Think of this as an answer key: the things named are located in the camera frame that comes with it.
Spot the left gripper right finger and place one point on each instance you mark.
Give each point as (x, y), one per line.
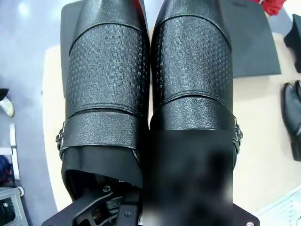
(244, 219)

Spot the grey plastic crate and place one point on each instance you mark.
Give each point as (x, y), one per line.
(9, 207)

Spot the bystander's light shoe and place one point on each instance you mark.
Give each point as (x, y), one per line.
(7, 106)

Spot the black textured buckle shoe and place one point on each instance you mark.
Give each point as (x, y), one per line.
(105, 94)
(195, 70)

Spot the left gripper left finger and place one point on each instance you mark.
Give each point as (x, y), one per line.
(94, 212)

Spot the smooth black leather shoe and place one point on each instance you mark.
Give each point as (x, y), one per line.
(290, 117)

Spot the white metal frame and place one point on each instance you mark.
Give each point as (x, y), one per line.
(14, 150)

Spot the white slatted tray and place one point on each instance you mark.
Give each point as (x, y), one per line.
(282, 209)

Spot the red-shirted person's torso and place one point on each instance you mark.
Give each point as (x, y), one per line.
(265, 5)

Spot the smooth dark brown leather shoe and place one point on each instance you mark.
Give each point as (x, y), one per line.
(298, 87)

